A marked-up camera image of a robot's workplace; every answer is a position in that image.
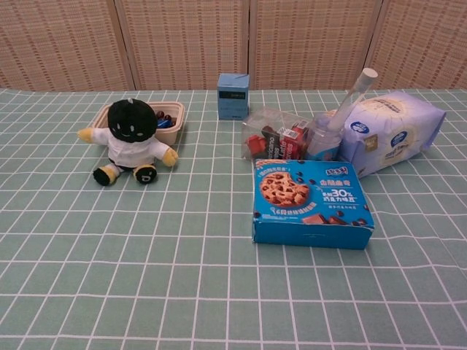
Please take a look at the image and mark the black-headed plush doll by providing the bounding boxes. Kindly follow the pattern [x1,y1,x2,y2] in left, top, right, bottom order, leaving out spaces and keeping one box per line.
[77,98,180,187]

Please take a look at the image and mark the red wrapped candies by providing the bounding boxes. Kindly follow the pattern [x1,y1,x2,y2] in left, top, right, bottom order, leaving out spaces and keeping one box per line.
[155,109,180,128]

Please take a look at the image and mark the clear glass jar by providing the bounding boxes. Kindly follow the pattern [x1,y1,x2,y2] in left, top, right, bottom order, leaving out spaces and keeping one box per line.
[306,112,346,162]

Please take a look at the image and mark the blue cookie box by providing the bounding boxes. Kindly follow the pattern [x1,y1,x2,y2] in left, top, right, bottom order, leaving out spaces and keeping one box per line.
[251,159,376,251]

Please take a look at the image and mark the green checked tablecloth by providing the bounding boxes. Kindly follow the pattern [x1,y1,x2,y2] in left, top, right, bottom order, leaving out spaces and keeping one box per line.
[0,88,467,350]

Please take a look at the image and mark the woven folding screen panel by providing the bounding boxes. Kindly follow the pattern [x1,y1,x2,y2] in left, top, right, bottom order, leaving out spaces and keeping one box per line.
[250,0,384,90]
[115,0,253,91]
[0,0,136,92]
[364,0,467,90]

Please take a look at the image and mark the beige food tray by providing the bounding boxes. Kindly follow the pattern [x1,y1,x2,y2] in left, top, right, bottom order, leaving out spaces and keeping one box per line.
[93,101,186,144]

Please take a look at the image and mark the clear bag of coffee sachets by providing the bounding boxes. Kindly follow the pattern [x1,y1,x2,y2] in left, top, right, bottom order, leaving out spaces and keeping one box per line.
[240,107,314,163]

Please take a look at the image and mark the light blue small carton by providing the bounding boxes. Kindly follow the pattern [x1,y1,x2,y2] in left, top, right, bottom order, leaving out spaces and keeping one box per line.
[217,72,252,121]

